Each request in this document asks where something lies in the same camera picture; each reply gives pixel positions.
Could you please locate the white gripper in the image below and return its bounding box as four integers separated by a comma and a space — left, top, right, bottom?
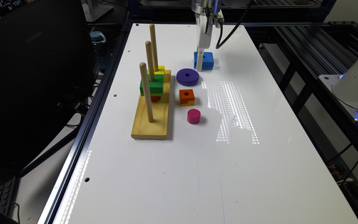
195, 12, 224, 72

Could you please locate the blue square block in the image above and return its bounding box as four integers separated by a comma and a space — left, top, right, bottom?
194, 52, 214, 70

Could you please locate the yellow square block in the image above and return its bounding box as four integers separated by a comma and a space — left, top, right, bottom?
147, 65, 165, 75

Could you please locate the orange cube block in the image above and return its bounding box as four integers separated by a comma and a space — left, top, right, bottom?
179, 89, 195, 104

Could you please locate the yellow block under orange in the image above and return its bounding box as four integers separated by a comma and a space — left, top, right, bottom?
180, 100, 195, 106

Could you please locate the green square block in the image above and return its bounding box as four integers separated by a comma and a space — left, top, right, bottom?
149, 74, 164, 96

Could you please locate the pink cylinder block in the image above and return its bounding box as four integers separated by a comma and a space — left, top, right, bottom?
187, 109, 201, 124

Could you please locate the red round block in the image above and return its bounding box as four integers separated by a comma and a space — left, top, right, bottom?
150, 96, 161, 102

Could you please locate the rear wooden peg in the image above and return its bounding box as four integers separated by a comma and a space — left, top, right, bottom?
149, 24, 159, 72

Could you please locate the wooden peg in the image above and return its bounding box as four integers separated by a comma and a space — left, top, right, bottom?
145, 40, 155, 82
139, 62, 154, 123
149, 24, 159, 72

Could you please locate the middle wooden peg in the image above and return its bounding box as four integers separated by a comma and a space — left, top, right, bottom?
145, 40, 155, 82

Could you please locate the front wooden peg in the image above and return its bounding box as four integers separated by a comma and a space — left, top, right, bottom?
139, 62, 154, 123

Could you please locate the wooden peg base board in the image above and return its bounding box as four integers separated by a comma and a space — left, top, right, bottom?
131, 69, 172, 141

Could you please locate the blue water bottle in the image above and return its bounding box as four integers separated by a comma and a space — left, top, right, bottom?
89, 31, 111, 73

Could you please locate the grey monitor stand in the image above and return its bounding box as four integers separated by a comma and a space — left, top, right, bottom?
82, 0, 114, 22

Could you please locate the black Samsung monitor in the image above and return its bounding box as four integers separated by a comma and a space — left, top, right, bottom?
0, 0, 96, 185

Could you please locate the purple ring disc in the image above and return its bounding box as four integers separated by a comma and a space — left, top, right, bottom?
176, 68, 200, 86

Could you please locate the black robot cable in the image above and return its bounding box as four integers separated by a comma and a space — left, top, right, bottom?
215, 0, 254, 50

